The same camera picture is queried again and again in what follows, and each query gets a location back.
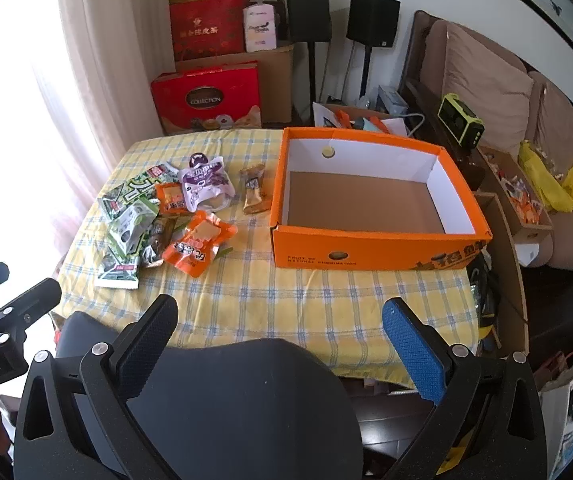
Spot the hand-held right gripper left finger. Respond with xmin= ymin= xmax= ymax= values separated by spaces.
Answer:
xmin=14 ymin=294 xmax=180 ymax=480

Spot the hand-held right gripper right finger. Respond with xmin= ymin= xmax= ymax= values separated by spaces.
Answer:
xmin=381 ymin=297 xmax=552 ymax=480

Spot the dark snack packet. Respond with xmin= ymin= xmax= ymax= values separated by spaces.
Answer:
xmin=139 ymin=217 xmax=177 ymax=268

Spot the large orange snack packet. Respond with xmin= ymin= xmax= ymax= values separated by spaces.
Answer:
xmin=161 ymin=211 xmax=237 ymax=278

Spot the orange cardboard box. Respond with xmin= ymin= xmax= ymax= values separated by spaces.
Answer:
xmin=270 ymin=127 xmax=493 ymax=272

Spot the small orange snack packet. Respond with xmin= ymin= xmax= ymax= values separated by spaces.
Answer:
xmin=155 ymin=182 xmax=190 ymax=217

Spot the large green snack packet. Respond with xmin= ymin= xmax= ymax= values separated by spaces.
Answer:
xmin=97 ymin=162 xmax=182 ymax=221

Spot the purple jelly pouch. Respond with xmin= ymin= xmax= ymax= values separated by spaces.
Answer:
xmin=176 ymin=152 xmax=236 ymax=211

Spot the brown snack packet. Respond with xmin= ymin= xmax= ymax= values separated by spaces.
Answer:
xmin=239 ymin=165 xmax=273 ymax=216

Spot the black chair back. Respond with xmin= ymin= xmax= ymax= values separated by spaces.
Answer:
xmin=54 ymin=310 xmax=362 ymax=480

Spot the white paper bag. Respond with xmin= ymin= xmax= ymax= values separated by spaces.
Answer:
xmin=537 ymin=350 xmax=573 ymax=480

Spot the cardboard box of snacks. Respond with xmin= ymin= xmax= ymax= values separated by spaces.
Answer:
xmin=477 ymin=145 xmax=555 ymax=266

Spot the teal and orange item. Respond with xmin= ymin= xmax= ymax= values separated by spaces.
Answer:
xmin=337 ymin=112 xmax=392 ymax=134

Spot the green black device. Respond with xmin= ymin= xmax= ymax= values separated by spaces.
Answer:
xmin=438 ymin=92 xmax=487 ymax=150

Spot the white curtain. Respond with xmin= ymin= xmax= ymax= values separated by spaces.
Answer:
xmin=0 ymin=0 xmax=177 ymax=281

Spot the white open box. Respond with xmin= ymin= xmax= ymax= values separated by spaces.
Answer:
xmin=313 ymin=101 xmax=410 ymax=137

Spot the grey blue box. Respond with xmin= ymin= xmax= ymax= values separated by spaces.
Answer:
xmin=377 ymin=85 xmax=410 ymax=113

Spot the red gift box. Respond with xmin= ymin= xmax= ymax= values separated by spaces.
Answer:
xmin=150 ymin=60 xmax=263 ymax=136

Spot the black speaker stand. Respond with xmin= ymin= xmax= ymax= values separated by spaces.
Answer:
xmin=307 ymin=40 xmax=318 ymax=126
xmin=361 ymin=45 xmax=373 ymax=98

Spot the brown sofa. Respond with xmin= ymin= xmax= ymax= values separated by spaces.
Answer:
xmin=401 ymin=10 xmax=573 ymax=271

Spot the brown cardboard box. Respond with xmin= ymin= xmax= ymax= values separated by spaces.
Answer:
xmin=174 ymin=42 xmax=295 ymax=128

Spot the dark red tea box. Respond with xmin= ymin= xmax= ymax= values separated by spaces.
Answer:
xmin=169 ymin=0 xmax=250 ymax=63

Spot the black speaker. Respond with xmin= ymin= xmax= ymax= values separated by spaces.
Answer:
xmin=345 ymin=0 xmax=401 ymax=50
xmin=285 ymin=0 xmax=331 ymax=43

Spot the white pink box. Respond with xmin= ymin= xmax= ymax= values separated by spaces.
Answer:
xmin=243 ymin=2 xmax=278 ymax=52

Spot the framed wall painting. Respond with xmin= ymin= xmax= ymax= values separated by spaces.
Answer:
xmin=467 ymin=0 xmax=573 ymax=78

